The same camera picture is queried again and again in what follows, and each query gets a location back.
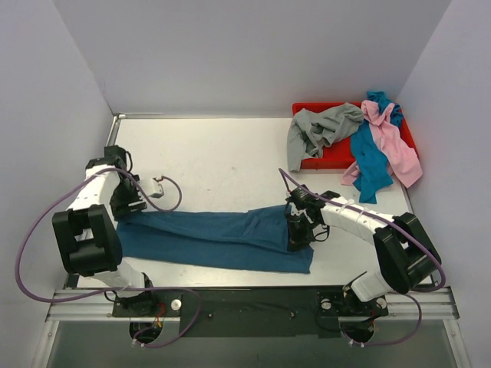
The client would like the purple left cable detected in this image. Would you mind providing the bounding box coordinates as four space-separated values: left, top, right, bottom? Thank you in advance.
15 167 203 350

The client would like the bright turquoise t shirt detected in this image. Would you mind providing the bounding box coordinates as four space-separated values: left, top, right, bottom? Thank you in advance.
349 90 404 204

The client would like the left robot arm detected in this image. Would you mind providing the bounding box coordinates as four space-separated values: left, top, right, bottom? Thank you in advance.
52 145 158 316

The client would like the red plastic bin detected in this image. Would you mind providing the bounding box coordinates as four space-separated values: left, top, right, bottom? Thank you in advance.
292 101 417 169

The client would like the grey t shirt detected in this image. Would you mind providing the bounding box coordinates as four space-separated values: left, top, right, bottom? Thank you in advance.
287 103 364 172

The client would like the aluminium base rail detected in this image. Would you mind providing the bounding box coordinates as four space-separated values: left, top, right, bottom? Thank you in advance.
46 288 460 321

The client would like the dark teal t shirt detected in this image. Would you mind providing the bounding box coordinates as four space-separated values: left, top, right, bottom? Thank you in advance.
117 205 314 274

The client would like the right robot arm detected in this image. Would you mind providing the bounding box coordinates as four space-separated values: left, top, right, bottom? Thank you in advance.
285 186 441 314

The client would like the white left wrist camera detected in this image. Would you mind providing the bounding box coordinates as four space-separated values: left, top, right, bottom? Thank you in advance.
140 176 164 199

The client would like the pink t shirt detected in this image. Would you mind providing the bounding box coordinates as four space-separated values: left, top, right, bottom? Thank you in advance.
341 100 423 187

